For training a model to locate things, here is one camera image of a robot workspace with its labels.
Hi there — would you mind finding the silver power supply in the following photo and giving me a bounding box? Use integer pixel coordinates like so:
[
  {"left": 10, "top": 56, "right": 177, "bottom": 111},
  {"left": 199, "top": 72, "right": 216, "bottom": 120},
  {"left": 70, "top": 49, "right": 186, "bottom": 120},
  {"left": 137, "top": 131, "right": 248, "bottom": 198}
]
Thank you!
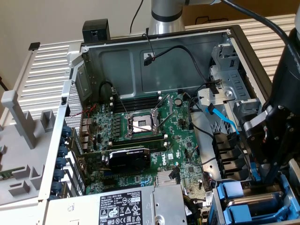
[{"left": 46, "top": 183, "right": 188, "bottom": 225}]

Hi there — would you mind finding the black wire on case floor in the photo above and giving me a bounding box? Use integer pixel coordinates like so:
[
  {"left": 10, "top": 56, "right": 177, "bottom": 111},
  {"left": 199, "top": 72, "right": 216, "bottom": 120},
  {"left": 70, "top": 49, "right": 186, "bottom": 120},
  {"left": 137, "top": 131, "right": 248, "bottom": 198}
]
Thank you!
[{"left": 193, "top": 125, "right": 215, "bottom": 139}]

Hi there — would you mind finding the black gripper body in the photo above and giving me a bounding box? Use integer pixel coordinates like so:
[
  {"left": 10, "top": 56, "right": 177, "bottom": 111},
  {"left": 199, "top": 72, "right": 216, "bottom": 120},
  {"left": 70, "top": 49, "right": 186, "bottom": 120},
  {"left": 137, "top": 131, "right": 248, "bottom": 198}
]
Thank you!
[{"left": 269, "top": 27, "right": 300, "bottom": 118}]

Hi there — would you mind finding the blue SATA wire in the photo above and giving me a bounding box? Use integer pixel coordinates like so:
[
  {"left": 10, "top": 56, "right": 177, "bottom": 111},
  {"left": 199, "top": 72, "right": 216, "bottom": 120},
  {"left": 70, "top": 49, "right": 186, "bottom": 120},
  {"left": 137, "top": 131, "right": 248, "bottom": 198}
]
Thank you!
[
  {"left": 205, "top": 104, "right": 255, "bottom": 175},
  {"left": 249, "top": 161, "right": 262, "bottom": 182}
]

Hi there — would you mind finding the thin black header wire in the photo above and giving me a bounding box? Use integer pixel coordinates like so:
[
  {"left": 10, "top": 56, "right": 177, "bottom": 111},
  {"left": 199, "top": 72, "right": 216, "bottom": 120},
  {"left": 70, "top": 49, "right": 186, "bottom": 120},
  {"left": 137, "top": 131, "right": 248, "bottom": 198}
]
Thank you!
[{"left": 188, "top": 145, "right": 200, "bottom": 165}]

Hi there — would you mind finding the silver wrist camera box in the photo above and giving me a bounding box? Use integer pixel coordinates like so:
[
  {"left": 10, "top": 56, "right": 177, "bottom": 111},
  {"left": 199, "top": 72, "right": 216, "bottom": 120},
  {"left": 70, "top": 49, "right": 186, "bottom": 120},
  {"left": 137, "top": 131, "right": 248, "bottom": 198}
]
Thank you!
[{"left": 242, "top": 106, "right": 270, "bottom": 141}]

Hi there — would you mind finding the green RAM stick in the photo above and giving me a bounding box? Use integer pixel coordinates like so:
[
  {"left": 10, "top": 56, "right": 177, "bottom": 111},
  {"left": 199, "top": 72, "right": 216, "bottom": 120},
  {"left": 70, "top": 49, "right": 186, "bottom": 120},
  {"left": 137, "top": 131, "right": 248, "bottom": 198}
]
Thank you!
[{"left": 0, "top": 165, "right": 24, "bottom": 180}]

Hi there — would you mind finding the metal disk bay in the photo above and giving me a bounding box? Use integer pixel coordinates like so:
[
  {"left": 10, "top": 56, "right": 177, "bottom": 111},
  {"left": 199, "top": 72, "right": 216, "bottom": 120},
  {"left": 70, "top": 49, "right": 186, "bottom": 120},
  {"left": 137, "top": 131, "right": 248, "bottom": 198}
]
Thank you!
[{"left": 210, "top": 171, "right": 300, "bottom": 225}]

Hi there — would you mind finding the brown cardboard box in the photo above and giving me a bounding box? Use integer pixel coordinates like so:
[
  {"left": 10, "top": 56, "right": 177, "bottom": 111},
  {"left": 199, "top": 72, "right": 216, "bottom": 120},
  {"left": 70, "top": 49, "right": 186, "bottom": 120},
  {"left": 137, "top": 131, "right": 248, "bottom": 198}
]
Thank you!
[{"left": 182, "top": 3, "right": 300, "bottom": 25}]

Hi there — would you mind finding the small black looped wire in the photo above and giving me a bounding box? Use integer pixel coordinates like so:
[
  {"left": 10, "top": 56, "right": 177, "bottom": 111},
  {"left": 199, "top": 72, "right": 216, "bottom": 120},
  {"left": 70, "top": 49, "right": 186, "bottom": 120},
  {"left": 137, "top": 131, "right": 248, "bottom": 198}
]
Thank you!
[{"left": 99, "top": 80, "right": 118, "bottom": 97}]

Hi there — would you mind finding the black strap on cage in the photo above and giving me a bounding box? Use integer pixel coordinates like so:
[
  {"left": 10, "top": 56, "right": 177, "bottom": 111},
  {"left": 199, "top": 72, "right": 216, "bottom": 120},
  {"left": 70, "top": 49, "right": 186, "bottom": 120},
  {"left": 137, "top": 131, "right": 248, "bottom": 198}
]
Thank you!
[{"left": 205, "top": 79, "right": 222, "bottom": 94}]

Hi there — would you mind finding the green Dell motherboard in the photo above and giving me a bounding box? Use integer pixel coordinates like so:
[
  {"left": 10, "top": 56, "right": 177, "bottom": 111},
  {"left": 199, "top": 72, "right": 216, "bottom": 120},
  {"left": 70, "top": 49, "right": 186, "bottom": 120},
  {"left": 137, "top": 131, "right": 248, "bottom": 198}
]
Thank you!
[{"left": 81, "top": 91, "right": 211, "bottom": 207}]

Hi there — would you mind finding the hard disk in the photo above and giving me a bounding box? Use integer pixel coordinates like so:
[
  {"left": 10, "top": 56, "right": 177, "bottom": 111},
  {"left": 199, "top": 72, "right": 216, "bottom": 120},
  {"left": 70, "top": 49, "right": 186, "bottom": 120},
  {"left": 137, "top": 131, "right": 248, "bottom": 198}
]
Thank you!
[
  {"left": 217, "top": 179, "right": 285, "bottom": 203},
  {"left": 222, "top": 192, "right": 293, "bottom": 225}
]

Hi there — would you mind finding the black box device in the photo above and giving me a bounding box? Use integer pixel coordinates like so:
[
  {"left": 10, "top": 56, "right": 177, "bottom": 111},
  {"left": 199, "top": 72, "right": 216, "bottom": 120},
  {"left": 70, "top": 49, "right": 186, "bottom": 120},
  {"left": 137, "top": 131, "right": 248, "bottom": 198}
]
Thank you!
[{"left": 82, "top": 18, "right": 111, "bottom": 43}]

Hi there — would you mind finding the thick black camera cable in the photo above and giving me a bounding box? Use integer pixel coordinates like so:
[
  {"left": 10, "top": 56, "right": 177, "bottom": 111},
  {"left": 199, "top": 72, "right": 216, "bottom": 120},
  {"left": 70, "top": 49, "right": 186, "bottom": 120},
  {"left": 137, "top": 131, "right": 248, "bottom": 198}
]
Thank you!
[{"left": 221, "top": 0, "right": 293, "bottom": 47}]

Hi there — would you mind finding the CPU socket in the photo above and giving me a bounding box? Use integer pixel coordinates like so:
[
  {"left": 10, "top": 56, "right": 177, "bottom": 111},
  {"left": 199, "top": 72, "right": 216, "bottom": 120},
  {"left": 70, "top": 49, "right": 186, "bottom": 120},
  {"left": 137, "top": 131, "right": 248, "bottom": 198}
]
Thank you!
[{"left": 124, "top": 110, "right": 165, "bottom": 139}]

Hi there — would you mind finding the black wire with red band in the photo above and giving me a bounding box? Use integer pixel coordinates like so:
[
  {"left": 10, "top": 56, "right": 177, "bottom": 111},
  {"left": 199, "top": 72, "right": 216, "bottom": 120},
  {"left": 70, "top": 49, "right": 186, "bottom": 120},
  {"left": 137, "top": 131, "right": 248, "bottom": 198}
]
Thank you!
[{"left": 142, "top": 32, "right": 211, "bottom": 85}]

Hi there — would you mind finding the thin black hanging cable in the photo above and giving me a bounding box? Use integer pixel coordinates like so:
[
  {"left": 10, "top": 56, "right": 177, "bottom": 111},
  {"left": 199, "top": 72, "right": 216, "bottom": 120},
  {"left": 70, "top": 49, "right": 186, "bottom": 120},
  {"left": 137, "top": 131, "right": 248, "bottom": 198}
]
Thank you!
[{"left": 129, "top": 0, "right": 145, "bottom": 36}]

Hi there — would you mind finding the silver drive cage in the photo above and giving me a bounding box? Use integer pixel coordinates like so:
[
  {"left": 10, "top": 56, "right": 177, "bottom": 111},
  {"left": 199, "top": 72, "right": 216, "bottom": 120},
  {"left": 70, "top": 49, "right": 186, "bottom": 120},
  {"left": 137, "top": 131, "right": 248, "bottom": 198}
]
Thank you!
[{"left": 197, "top": 44, "right": 264, "bottom": 128}]

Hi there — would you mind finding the silver socket cover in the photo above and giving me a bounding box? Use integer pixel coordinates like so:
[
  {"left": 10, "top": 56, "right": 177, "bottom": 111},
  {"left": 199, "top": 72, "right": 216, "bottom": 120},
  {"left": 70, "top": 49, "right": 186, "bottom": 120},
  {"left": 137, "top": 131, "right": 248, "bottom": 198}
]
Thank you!
[{"left": 152, "top": 93, "right": 174, "bottom": 116}]

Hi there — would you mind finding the black ribbed fan duct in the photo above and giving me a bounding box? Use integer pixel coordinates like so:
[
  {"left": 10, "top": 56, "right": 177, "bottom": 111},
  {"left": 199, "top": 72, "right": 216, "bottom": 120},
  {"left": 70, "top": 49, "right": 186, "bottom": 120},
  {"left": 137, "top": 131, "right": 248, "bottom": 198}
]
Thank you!
[{"left": 211, "top": 131, "right": 253, "bottom": 181}]

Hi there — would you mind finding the black graphics card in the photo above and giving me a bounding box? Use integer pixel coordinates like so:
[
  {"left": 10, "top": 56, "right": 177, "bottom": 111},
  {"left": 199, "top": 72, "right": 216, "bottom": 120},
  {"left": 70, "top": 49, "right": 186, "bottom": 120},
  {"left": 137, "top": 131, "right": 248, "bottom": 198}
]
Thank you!
[{"left": 79, "top": 147, "right": 152, "bottom": 174}]

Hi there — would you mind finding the open metal PC case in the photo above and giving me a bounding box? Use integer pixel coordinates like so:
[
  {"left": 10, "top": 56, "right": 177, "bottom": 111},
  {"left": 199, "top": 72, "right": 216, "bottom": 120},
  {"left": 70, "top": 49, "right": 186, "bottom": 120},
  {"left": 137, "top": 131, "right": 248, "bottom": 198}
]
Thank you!
[{"left": 37, "top": 24, "right": 300, "bottom": 225}]

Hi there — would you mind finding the thin red fan wire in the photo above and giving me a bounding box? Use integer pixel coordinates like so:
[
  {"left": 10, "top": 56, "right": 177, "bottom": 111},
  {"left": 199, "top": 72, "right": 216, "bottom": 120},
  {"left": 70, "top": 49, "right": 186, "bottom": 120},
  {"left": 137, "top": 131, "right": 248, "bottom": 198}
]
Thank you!
[{"left": 70, "top": 104, "right": 97, "bottom": 141}]

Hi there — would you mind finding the sleeved yellow cable bundle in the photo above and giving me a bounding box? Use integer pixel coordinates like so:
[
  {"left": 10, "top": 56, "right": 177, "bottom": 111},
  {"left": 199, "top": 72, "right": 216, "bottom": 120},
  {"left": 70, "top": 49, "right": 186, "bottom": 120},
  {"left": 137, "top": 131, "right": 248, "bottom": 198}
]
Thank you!
[{"left": 184, "top": 195, "right": 204, "bottom": 225}]

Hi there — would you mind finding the grey parts rack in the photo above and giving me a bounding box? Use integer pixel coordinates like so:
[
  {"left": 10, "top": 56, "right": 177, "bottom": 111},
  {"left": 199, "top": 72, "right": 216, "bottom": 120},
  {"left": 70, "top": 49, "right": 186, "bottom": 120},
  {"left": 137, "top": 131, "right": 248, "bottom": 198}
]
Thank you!
[{"left": 0, "top": 90, "right": 59, "bottom": 207}]

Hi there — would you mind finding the black RAM slot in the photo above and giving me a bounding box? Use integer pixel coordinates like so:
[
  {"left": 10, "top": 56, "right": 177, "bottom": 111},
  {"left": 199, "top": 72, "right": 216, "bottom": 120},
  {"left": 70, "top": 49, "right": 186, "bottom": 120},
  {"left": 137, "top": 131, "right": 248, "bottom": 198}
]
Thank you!
[
  {"left": 111, "top": 144, "right": 168, "bottom": 152},
  {"left": 110, "top": 140, "right": 168, "bottom": 147},
  {"left": 110, "top": 137, "right": 167, "bottom": 143},
  {"left": 112, "top": 102, "right": 160, "bottom": 108},
  {"left": 113, "top": 105, "right": 157, "bottom": 112},
  {"left": 110, "top": 133, "right": 165, "bottom": 139},
  {"left": 109, "top": 95, "right": 162, "bottom": 101},
  {"left": 109, "top": 98, "right": 162, "bottom": 105}
]

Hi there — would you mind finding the thin locking lever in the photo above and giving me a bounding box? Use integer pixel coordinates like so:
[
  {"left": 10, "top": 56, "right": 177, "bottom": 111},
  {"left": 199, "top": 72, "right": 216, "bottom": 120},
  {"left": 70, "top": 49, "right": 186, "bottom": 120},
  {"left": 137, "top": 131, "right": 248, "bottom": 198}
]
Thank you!
[
  {"left": 111, "top": 86, "right": 129, "bottom": 117},
  {"left": 156, "top": 109, "right": 174, "bottom": 133}
]

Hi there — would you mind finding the silver chipset heatsink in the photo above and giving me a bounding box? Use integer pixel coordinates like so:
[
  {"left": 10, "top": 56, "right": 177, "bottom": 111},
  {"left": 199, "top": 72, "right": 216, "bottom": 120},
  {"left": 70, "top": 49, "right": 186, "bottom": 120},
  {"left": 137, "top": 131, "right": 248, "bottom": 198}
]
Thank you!
[{"left": 156, "top": 172, "right": 178, "bottom": 187}]

